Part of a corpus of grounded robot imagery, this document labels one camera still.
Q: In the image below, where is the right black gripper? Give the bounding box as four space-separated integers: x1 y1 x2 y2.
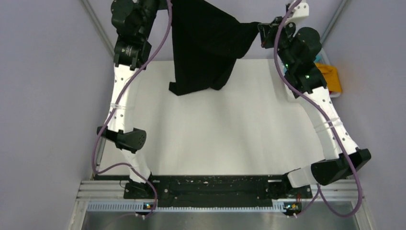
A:
258 16 295 70

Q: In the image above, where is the black t-shirt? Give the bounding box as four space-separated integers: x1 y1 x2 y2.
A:
169 0 259 96

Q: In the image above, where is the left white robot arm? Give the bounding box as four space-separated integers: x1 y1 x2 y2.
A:
91 0 172 198

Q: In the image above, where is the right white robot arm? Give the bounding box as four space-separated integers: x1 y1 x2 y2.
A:
258 0 372 197

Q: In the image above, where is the light blue t-shirt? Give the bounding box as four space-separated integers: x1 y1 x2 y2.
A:
314 55 324 64

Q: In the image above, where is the white plastic basket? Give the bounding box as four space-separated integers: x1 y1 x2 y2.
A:
314 48 342 98

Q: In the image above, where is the orange t-shirt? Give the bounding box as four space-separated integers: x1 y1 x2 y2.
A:
315 63 342 93

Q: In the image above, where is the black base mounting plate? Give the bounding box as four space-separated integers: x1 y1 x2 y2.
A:
124 175 313 208

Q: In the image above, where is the aluminium frame rail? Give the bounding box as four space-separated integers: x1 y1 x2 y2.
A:
76 179 358 201

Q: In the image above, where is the white slotted cable duct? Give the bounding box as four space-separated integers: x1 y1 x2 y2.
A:
87 201 299 213

